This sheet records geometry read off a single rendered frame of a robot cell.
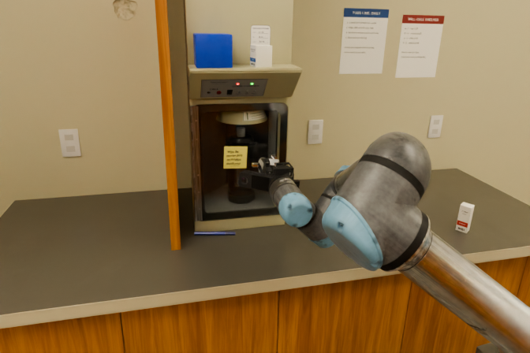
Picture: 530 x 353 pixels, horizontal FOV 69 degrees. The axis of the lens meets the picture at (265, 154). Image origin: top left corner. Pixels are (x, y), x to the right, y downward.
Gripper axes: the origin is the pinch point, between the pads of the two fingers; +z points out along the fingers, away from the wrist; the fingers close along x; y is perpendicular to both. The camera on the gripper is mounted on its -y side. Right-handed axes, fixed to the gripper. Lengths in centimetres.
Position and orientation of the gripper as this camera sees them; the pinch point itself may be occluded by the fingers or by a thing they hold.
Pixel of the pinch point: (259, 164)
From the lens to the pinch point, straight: 124.6
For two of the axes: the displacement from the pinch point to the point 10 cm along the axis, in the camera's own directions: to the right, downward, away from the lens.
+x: 0.2, -9.5, -3.2
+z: -2.2, -3.2, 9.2
